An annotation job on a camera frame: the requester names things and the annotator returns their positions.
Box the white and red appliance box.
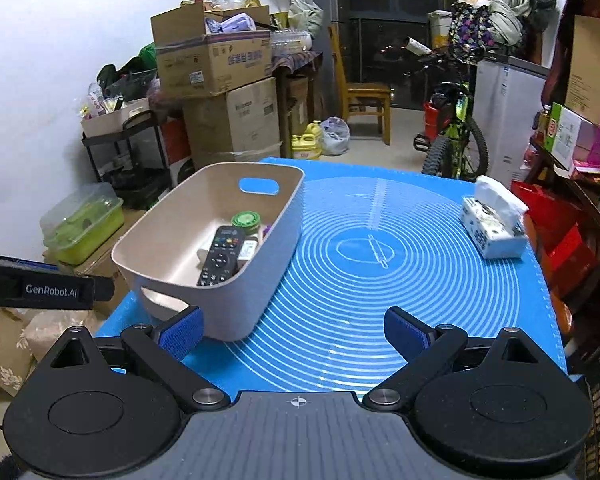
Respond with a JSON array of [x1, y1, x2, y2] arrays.
[[160, 120, 196, 186]]

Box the blue silicone baking mat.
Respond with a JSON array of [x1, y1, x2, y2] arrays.
[[94, 156, 566, 403]]

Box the jar with green lid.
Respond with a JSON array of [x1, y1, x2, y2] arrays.
[[230, 211, 262, 238]]

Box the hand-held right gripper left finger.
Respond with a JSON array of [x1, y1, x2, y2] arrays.
[[50, 306, 231, 408]]

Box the red gift bags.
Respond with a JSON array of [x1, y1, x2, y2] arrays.
[[510, 180, 600, 301]]

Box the green container with clear lid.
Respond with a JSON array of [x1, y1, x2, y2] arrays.
[[40, 182, 126, 267]]

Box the tissue pack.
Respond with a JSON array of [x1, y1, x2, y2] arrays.
[[459, 175, 530, 260]]

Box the black remote control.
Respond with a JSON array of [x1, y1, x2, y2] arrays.
[[196, 226, 247, 288]]

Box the open cardboard box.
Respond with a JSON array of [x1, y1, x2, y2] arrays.
[[150, 2, 273, 98]]

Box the green and white box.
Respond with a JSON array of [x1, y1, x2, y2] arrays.
[[550, 102, 586, 161]]

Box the beige plastic basket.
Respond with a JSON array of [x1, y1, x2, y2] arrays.
[[111, 161, 306, 343]]

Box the white plastic bag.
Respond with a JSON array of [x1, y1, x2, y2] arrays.
[[320, 116, 352, 156]]

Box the green and black bicycle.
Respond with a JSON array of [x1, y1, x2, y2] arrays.
[[402, 35, 490, 181]]

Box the white chest freezer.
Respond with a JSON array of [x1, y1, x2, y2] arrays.
[[472, 55, 553, 186]]

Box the yellow detergent jug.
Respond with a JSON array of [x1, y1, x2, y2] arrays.
[[290, 121, 325, 161]]

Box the floral bag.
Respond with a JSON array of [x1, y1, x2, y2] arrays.
[[450, 0, 496, 63]]

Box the large taped cardboard box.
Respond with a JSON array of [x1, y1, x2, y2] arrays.
[[182, 77, 283, 171]]

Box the black shelf rack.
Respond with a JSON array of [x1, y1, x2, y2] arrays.
[[81, 110, 181, 211]]

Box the wooden chair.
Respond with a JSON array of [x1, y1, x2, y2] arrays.
[[328, 25, 393, 146]]

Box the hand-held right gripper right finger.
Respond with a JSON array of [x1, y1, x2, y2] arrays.
[[362, 306, 541, 408]]

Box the white charger plug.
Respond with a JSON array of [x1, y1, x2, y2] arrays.
[[236, 239, 260, 263]]

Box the brown patterned cloth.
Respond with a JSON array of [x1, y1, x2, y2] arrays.
[[0, 307, 46, 396]]

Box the beige bin with bottles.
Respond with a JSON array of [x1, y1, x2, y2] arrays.
[[81, 97, 151, 138]]

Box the flat brown cardboard sheet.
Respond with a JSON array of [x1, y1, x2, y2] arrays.
[[565, 14, 600, 126]]

